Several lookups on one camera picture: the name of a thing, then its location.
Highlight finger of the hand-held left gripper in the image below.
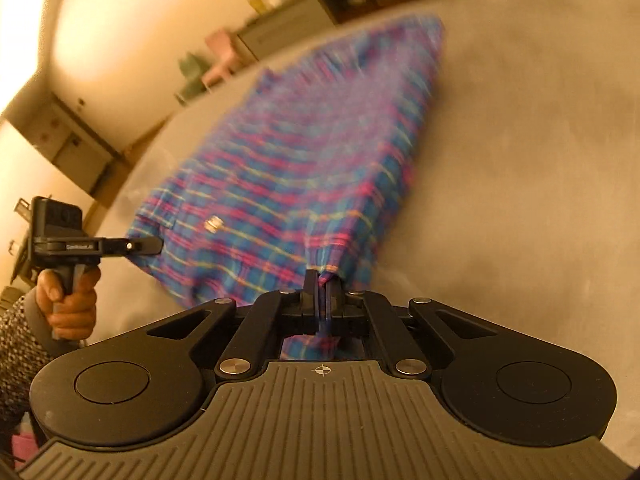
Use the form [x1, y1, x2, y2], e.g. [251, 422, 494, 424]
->
[100, 236, 165, 257]

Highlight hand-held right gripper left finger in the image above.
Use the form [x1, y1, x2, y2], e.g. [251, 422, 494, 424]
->
[147, 270, 323, 379]

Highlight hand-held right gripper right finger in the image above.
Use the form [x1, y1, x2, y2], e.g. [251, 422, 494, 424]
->
[325, 280, 501, 378]

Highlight blue pink plaid shirt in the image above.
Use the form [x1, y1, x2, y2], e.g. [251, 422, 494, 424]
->
[125, 10, 446, 361]

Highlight person's left hand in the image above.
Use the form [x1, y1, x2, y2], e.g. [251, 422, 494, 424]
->
[36, 267, 99, 344]

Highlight beige wardrobe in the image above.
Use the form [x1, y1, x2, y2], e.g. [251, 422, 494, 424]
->
[0, 92, 124, 197]

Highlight green chair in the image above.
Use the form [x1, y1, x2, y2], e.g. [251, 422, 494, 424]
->
[175, 52, 212, 107]

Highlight pink chair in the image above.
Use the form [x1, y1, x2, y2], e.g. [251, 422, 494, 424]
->
[202, 30, 247, 92]

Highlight pink cloth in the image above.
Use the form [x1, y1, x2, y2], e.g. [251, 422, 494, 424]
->
[12, 432, 34, 462]

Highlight long grey TV cabinet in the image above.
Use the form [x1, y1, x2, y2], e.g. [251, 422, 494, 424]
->
[235, 0, 426, 61]

